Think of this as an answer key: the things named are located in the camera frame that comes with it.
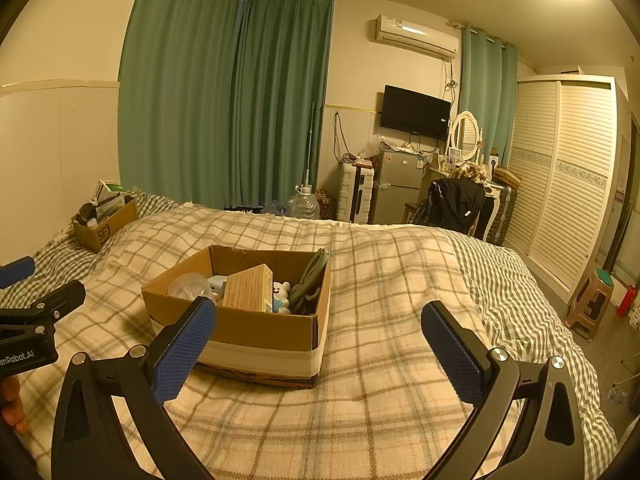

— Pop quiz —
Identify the clear plastic cup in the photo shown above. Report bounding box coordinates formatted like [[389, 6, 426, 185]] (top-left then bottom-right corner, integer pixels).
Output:
[[167, 272, 216, 304]]

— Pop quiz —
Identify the narrow light green curtain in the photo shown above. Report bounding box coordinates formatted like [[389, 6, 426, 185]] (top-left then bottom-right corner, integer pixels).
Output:
[[457, 24, 518, 169]]

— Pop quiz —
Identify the grey checked bed sheet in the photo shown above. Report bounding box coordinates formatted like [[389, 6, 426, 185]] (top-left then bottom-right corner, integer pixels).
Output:
[[30, 187, 618, 466]]

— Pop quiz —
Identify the black jacket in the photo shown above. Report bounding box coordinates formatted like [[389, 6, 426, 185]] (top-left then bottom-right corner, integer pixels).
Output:
[[414, 177, 486, 236]]

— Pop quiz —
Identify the white oval mirror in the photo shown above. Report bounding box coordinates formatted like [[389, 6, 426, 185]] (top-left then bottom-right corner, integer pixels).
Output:
[[450, 111, 480, 158]]

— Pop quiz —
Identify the white air conditioner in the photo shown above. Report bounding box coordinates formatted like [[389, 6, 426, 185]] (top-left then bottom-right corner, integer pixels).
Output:
[[374, 14, 461, 60]]

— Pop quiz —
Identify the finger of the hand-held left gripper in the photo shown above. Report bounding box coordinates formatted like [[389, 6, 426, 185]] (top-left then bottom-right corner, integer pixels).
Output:
[[0, 256, 36, 291], [0, 280, 87, 329]]

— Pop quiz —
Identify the small cardboard box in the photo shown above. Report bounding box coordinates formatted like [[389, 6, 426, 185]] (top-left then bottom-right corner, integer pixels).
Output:
[[72, 199, 140, 253]]

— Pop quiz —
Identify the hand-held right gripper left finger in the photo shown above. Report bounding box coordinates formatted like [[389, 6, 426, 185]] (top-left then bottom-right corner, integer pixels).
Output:
[[50, 296, 218, 480]]

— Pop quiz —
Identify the grey small fridge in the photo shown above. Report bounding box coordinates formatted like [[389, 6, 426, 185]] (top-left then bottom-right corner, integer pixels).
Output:
[[369, 150, 426, 225]]

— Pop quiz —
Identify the white mop pole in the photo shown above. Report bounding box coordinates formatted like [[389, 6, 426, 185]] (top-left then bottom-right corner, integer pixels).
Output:
[[303, 101, 318, 191]]

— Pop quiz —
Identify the brown patterned bag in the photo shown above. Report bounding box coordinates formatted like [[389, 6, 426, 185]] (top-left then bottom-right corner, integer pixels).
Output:
[[316, 189, 337, 220]]

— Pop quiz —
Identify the white toy figure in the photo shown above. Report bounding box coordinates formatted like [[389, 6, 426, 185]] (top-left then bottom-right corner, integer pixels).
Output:
[[270, 281, 294, 315]]

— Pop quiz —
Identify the large clear water bottle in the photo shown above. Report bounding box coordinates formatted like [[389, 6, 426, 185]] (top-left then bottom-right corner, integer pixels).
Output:
[[287, 186, 321, 220]]

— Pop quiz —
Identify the green and white carton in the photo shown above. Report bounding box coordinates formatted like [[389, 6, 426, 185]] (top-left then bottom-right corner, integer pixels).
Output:
[[95, 180, 123, 202]]

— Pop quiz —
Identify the grey tape roll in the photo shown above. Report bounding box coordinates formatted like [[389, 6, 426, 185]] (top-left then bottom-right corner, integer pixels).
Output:
[[287, 249, 331, 316]]

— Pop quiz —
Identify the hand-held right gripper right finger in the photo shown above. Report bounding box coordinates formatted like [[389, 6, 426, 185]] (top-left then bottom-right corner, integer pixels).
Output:
[[421, 301, 586, 480]]

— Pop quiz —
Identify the tan cardboard carton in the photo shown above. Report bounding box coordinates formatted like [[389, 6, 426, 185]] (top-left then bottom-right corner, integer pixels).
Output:
[[222, 264, 275, 313]]

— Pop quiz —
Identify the white suitcase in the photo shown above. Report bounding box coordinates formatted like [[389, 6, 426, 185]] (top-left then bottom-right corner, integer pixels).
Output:
[[336, 162, 376, 223]]

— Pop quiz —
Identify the person's left hand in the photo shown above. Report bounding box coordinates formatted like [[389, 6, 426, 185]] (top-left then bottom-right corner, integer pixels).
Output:
[[0, 375, 29, 434]]

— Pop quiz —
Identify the brown plastic stool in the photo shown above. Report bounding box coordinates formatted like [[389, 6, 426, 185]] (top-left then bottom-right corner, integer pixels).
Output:
[[564, 269, 615, 343]]

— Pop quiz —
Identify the wide green curtain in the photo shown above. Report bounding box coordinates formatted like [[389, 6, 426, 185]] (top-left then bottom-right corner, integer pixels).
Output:
[[116, 0, 246, 209]]

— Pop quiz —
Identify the red fire extinguisher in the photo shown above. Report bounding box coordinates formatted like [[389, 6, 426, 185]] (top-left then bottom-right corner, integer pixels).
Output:
[[616, 284, 638, 318]]

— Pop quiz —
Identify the dark suitcase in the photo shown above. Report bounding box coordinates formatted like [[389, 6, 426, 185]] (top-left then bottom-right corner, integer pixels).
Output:
[[482, 182, 518, 247]]

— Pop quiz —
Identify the white louvred wardrobe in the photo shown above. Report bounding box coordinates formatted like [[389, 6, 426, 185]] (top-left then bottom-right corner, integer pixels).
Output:
[[500, 75, 632, 296]]

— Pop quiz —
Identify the black wall television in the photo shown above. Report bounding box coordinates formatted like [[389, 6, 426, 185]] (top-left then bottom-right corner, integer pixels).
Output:
[[380, 85, 452, 142]]

